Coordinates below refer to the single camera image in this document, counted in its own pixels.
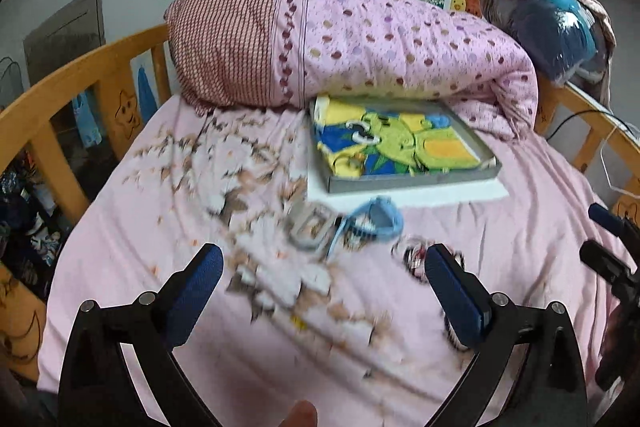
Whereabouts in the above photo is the light blue wrist watch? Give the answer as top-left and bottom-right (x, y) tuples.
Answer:
(327, 196), (405, 258)

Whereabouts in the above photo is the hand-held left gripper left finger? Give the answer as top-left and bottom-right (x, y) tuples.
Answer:
(59, 243), (225, 427)

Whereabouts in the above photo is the pink floral bed sheet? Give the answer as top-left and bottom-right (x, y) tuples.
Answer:
(37, 97), (631, 427)

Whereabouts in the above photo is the dark clutter pile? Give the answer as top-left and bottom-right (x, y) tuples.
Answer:
(0, 157), (71, 303)

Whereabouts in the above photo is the grey cardboard tray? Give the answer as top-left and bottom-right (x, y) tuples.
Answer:
(309, 94), (502, 194)

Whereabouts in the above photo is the blue cloth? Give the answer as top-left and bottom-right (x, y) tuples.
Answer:
(135, 66), (160, 122)

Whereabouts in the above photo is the white cable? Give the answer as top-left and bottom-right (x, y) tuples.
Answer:
(601, 127), (640, 198)

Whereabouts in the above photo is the light blue bag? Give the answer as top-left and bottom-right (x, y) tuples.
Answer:
(72, 92), (104, 148)

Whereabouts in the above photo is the grey metal buckle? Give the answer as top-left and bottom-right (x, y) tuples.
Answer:
(286, 202), (337, 253)

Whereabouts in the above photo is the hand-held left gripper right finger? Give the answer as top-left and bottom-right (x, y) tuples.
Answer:
(424, 243), (588, 427)

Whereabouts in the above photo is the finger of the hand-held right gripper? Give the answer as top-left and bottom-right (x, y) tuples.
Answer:
(580, 241), (640, 303)
(588, 203), (640, 248)

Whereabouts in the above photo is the blue item in plastic bag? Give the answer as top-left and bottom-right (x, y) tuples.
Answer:
(480, 0), (608, 84)

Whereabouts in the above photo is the dark bead bracelet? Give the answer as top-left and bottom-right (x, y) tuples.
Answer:
(392, 234), (432, 284)

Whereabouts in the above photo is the pink dotted rolled quilt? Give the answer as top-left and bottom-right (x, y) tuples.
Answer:
(165, 0), (540, 140)

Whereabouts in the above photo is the person's left hand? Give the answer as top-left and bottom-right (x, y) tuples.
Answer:
(277, 399), (319, 427)

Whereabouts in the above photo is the white flat board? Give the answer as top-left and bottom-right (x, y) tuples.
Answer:
(306, 157), (510, 208)

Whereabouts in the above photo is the wooden bed frame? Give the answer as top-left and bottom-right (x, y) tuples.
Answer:
(0, 24), (640, 383)

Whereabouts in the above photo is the black cable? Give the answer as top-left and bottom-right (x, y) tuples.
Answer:
(545, 108), (640, 141)

